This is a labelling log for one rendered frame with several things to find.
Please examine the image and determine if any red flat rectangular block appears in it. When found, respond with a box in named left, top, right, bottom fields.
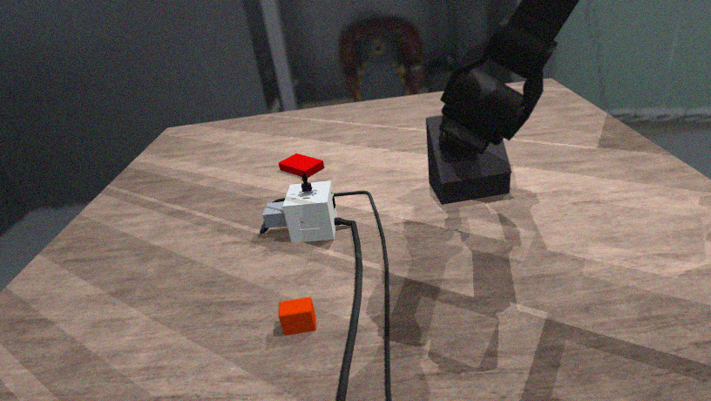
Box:
left=278, top=153, right=324, bottom=177

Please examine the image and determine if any orange cube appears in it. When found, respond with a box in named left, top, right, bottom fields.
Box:
left=279, top=297, right=316, bottom=336

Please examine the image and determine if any black cable with grey plug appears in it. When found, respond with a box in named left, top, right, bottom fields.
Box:
left=260, top=191, right=391, bottom=401

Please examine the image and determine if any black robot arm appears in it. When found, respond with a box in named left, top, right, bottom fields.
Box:
left=439, top=0, right=579, bottom=161

